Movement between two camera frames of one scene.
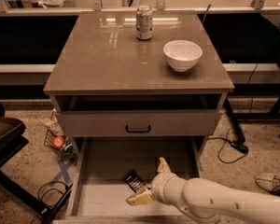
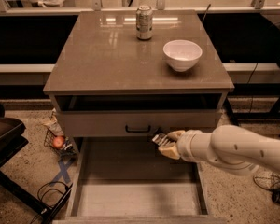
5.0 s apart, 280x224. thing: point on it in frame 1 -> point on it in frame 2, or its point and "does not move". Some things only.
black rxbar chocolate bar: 134,181 -> 161,139
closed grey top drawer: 140,123 does not move
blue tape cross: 63,171 does not move
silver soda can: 145,22 does not move
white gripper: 161,185 -> 186,146
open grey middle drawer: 99,192 does not move
